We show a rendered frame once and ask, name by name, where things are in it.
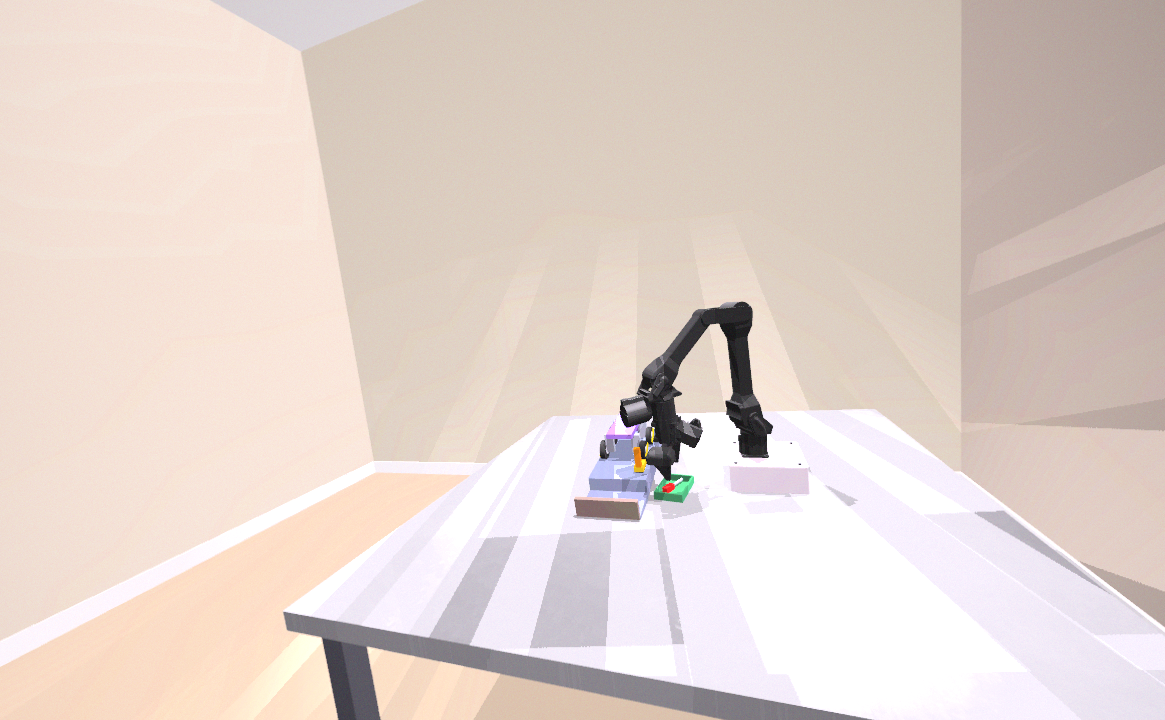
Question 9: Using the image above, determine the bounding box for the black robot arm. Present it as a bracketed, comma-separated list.
[619, 302, 774, 458]

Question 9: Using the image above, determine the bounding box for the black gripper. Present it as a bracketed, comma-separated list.
[647, 415, 682, 481]

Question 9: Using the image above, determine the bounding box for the pale lavender ramp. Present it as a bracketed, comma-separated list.
[574, 439, 656, 520]

